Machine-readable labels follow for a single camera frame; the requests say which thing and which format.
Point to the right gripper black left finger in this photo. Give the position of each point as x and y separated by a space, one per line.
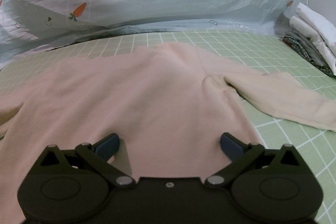
96 156

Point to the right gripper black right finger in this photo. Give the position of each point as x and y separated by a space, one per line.
242 156

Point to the beige pink long-sleeve garment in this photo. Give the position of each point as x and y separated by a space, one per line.
168 104

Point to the dark plaid folded clothes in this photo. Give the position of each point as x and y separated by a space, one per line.
305 48

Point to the white folded clothes stack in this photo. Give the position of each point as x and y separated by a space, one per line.
318 30

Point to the green grid cutting mat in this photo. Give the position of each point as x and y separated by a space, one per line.
265 53

